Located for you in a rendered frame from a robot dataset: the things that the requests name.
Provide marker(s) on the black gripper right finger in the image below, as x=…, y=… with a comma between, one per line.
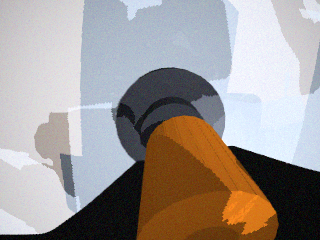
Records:
x=294, y=192

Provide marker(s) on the orange knob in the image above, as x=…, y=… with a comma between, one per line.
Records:
x=195, y=189

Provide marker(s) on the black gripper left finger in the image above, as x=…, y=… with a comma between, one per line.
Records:
x=113, y=215

